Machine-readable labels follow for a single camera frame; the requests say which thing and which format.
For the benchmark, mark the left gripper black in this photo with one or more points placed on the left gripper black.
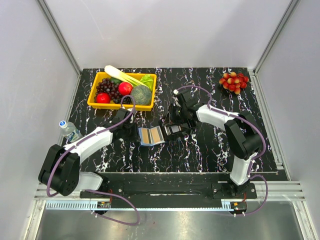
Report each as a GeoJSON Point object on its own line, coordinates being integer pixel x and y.
{"type": "Point", "coordinates": [135, 136]}

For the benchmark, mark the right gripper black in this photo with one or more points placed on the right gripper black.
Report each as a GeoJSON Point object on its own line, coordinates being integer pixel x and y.
{"type": "Point", "coordinates": [170, 116]}

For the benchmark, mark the black card tray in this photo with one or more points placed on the black card tray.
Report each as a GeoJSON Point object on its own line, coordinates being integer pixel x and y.
{"type": "Point", "coordinates": [187, 128]}

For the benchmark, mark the gold credit card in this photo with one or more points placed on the gold credit card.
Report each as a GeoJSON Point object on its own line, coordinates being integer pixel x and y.
{"type": "Point", "coordinates": [157, 135]}
{"type": "Point", "coordinates": [145, 136]}

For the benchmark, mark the blue card holder wallet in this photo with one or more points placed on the blue card holder wallet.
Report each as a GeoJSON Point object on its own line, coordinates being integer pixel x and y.
{"type": "Point", "coordinates": [151, 136]}

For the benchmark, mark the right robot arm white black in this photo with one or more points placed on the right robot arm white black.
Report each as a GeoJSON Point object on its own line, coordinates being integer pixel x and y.
{"type": "Point", "coordinates": [245, 140]}

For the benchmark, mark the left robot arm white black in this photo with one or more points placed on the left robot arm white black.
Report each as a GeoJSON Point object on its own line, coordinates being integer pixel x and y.
{"type": "Point", "coordinates": [61, 172]}

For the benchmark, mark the dark blue grape bunch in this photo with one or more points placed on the dark blue grape bunch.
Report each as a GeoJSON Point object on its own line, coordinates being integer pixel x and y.
{"type": "Point", "coordinates": [121, 99]}

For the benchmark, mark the green cantaloupe melon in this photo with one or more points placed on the green cantaloupe melon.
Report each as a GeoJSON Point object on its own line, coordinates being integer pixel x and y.
{"type": "Point", "coordinates": [142, 95]}

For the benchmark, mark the red apple lower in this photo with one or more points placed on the red apple lower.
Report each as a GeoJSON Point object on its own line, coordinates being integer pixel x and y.
{"type": "Point", "coordinates": [102, 98]}

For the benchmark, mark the red apple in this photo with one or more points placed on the red apple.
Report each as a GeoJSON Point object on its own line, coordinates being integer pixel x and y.
{"type": "Point", "coordinates": [125, 88]}
{"type": "Point", "coordinates": [102, 98]}

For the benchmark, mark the red apple upper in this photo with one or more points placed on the red apple upper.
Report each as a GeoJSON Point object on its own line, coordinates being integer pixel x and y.
{"type": "Point", "coordinates": [125, 88]}

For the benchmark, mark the yellow plastic bin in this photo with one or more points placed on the yellow plastic bin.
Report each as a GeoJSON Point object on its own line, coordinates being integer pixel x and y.
{"type": "Point", "coordinates": [112, 106]}

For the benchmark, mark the green lettuce leaf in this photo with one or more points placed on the green lettuce leaf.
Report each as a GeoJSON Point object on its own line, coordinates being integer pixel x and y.
{"type": "Point", "coordinates": [148, 80]}

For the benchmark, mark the purple grape bunch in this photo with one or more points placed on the purple grape bunch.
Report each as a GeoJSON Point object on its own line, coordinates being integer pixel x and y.
{"type": "Point", "coordinates": [106, 86]}

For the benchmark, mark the green avocado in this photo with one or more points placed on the green avocado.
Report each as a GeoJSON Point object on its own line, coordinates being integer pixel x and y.
{"type": "Point", "coordinates": [115, 80]}

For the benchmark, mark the clear water bottle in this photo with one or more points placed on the clear water bottle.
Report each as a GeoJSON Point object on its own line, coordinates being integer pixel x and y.
{"type": "Point", "coordinates": [69, 131]}

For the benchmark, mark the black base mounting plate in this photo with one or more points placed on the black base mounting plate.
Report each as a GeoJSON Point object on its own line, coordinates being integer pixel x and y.
{"type": "Point", "coordinates": [128, 184]}

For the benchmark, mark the red lychee bunch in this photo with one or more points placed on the red lychee bunch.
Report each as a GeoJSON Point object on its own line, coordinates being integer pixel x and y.
{"type": "Point", "coordinates": [234, 82]}

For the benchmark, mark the white daikon radish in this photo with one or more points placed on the white daikon radish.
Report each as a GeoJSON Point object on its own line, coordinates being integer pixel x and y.
{"type": "Point", "coordinates": [116, 73]}

